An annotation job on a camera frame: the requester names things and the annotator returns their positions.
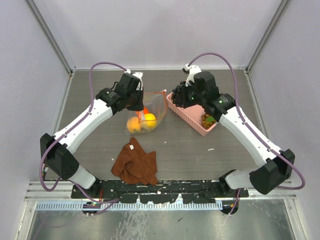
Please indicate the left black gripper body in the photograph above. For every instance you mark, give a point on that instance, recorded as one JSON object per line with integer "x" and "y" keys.
{"x": 135, "y": 100}

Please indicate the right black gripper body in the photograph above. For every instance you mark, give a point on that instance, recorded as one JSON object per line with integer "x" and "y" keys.
{"x": 191, "y": 97}

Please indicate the orange persimmon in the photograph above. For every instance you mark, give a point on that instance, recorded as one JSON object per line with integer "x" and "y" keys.
{"x": 144, "y": 111}

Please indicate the brown longan bunch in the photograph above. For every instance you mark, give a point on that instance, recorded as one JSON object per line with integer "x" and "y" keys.
{"x": 207, "y": 121}

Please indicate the orange peach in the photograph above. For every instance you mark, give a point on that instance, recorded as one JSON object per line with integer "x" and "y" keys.
{"x": 133, "y": 125}

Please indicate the clear zip top bag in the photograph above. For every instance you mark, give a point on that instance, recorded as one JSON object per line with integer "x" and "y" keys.
{"x": 156, "y": 104}

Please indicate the yellow apple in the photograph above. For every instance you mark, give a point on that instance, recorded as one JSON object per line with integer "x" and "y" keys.
{"x": 149, "y": 121}

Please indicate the dark grape bunch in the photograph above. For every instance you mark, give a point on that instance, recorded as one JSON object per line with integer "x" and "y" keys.
{"x": 177, "y": 97}

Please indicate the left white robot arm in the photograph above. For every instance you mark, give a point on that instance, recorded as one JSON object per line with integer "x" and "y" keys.
{"x": 57, "y": 151}

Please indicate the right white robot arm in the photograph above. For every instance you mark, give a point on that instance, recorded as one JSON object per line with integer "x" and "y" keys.
{"x": 274, "y": 165}

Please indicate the pink plastic basket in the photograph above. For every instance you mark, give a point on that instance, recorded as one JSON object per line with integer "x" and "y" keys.
{"x": 191, "y": 115}

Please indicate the brown cloth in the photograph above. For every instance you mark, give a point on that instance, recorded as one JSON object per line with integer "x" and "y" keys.
{"x": 134, "y": 166}

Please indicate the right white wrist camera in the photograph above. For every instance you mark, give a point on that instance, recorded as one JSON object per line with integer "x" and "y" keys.
{"x": 138, "y": 75}

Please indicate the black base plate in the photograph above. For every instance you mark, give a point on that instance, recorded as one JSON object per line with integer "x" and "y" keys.
{"x": 166, "y": 191}

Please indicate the aluminium frame rail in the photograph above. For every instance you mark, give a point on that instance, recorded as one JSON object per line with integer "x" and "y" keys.
{"x": 64, "y": 190}

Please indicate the grey slotted cable duct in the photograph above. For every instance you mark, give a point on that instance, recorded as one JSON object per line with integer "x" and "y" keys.
{"x": 82, "y": 205}

